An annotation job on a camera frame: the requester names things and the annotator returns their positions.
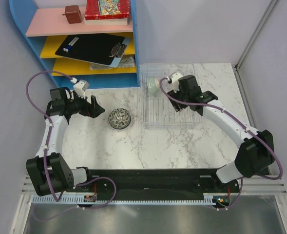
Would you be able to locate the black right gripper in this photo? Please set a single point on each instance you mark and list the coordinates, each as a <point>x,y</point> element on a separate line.
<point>176,107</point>

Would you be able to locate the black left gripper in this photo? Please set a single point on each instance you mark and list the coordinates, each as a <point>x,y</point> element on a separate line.
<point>95,109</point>

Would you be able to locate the floral pink outside bowl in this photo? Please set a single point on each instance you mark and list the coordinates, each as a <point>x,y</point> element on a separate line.
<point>119,118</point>

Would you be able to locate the pale green bowl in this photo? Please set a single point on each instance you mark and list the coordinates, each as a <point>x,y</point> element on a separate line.
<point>153,87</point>

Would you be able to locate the white wire dish rack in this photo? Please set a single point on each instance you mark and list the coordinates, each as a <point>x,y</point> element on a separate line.
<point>158,111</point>

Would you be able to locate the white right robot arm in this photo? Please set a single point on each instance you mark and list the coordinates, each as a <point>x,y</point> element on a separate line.
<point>255,148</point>

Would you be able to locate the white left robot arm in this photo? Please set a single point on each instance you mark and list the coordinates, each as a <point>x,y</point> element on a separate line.
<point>48,170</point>

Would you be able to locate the blue shelf unit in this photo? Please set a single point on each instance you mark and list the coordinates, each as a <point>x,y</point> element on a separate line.
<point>45,29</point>

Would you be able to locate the patterned paper booklet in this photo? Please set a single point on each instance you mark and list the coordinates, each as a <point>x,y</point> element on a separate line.
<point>127,61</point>

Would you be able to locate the black clipboard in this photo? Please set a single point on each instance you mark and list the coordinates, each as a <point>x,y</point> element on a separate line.
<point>103,49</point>

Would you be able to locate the white blue marker pen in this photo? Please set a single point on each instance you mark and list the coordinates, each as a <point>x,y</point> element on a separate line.
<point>70,45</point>

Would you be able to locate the white book under red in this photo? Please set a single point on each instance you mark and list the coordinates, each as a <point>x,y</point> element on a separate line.
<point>107,22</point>

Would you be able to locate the brown wooden cube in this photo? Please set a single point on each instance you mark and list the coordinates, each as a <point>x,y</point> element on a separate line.
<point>72,14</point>

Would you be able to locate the red patterned book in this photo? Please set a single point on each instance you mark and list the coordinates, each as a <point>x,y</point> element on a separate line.
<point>107,9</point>

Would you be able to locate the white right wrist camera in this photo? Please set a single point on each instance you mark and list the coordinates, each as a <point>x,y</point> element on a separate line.
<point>173,80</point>

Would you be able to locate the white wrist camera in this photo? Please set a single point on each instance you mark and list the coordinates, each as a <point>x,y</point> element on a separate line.
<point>173,80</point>
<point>80,86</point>

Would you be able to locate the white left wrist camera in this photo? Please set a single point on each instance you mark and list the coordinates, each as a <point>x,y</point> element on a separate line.
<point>80,86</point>

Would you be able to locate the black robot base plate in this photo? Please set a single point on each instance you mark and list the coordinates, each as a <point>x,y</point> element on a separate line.
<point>158,183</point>

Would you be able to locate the aluminium corner frame post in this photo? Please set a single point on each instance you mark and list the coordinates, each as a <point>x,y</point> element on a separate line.
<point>262,22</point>

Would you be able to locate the light blue cable duct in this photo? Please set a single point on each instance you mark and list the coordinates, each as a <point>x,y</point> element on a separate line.
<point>90,199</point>

